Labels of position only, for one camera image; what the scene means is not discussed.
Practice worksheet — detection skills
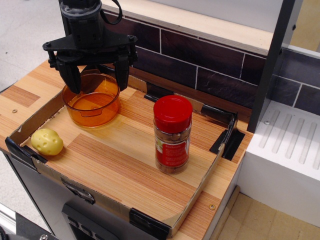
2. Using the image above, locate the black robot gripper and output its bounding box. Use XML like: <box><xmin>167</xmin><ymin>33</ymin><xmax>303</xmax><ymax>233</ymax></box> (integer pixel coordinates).
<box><xmin>42</xmin><ymin>0</ymin><xmax>138</xmax><ymax>94</ymax></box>

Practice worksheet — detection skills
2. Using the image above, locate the cardboard fence with black tape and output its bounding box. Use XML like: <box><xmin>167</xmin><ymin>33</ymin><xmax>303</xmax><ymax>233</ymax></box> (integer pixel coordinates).
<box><xmin>0</xmin><ymin>63</ymin><xmax>252</xmax><ymax>240</ymax></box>

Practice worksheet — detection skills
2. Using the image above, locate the orange transparent plastic bowl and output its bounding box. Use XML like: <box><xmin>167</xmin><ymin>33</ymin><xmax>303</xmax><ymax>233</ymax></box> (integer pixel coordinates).
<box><xmin>62</xmin><ymin>70</ymin><xmax>121</xmax><ymax>128</ymax></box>

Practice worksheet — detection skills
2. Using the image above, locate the yellow toy potato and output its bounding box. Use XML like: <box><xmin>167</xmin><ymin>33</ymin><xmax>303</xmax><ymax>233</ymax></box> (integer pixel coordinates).
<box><xmin>31</xmin><ymin>128</ymin><xmax>64</xmax><ymax>156</ymax></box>

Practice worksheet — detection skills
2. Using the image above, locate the white toy sink drainboard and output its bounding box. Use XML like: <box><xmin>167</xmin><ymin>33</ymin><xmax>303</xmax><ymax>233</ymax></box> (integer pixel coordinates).
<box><xmin>237</xmin><ymin>101</ymin><xmax>320</xmax><ymax>226</ymax></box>

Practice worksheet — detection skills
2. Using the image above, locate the black cable loop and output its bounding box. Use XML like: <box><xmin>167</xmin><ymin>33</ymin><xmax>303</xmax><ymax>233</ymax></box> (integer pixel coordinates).
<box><xmin>99</xmin><ymin>0</ymin><xmax>124</xmax><ymax>26</ymax></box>

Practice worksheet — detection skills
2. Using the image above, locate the dark grey vertical post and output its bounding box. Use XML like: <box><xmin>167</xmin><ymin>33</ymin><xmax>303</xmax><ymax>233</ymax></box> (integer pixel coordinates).
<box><xmin>247</xmin><ymin>0</ymin><xmax>295</xmax><ymax>133</ymax></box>

